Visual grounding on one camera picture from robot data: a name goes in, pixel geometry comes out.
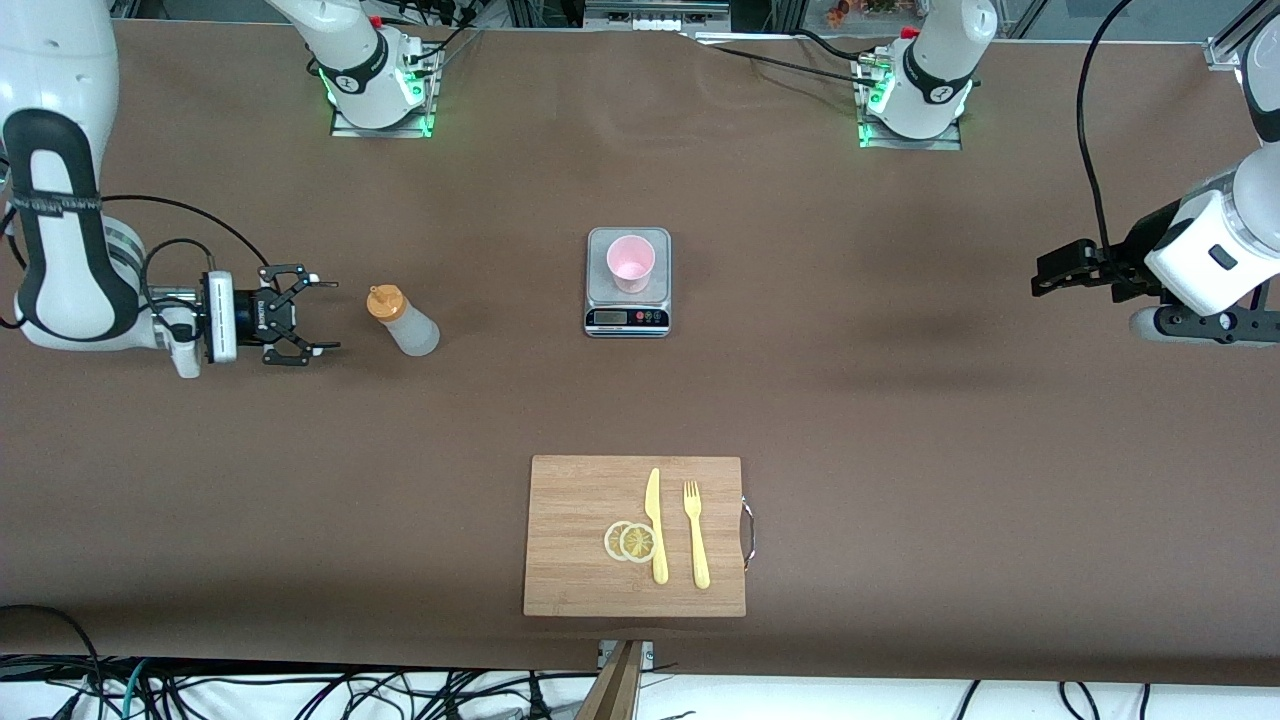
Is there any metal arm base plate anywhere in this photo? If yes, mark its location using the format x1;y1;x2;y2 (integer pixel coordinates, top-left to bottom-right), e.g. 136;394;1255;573
330;45;442;139
856;50;964;152

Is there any teal cable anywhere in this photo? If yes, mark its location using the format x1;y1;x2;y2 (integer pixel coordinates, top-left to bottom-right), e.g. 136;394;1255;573
118;658;153;720

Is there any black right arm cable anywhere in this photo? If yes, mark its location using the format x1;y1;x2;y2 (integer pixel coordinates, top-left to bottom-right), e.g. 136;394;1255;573
100;194;273;301

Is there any brown table cover sheet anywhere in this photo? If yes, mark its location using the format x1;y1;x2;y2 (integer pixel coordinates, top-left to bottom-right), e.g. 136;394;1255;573
0;18;1280;691

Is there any silver digital kitchen scale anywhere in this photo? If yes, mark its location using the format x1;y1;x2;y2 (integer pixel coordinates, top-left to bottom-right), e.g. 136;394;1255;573
584;227;672;339

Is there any pink plastic cup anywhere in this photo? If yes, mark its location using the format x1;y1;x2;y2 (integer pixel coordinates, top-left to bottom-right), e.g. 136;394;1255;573
606;234;658;295

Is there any yellow plastic knife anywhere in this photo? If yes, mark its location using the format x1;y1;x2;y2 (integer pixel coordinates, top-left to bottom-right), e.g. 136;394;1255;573
645;467;670;586

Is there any orange toy food item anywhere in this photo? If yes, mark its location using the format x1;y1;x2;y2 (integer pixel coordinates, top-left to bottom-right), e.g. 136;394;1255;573
824;0;903;27

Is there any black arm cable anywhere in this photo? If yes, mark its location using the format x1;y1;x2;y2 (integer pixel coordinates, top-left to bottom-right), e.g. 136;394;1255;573
100;194;273;301
1075;0;1143;266

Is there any yellow plastic fork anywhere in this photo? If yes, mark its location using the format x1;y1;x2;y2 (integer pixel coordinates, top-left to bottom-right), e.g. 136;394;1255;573
683;480;712;590

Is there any wooden post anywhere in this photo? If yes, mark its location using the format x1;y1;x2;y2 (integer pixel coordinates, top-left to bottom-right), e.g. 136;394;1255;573
576;642;642;720

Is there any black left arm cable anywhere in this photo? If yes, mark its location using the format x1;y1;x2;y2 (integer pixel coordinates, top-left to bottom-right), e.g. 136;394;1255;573
1075;0;1143;266

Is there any aluminium frame profile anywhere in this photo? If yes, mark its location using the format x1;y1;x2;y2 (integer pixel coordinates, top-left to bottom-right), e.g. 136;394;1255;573
1204;0;1280;71

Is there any wooden cutting board metal handle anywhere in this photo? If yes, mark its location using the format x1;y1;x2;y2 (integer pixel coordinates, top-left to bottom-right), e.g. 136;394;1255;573
523;455;757;618

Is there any clear sauce bottle orange cap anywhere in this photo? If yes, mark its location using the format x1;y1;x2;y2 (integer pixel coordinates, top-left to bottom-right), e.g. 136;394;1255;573
366;284;441;358

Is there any white power strip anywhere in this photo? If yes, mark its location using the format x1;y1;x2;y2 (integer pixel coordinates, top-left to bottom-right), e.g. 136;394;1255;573
583;0;732;34

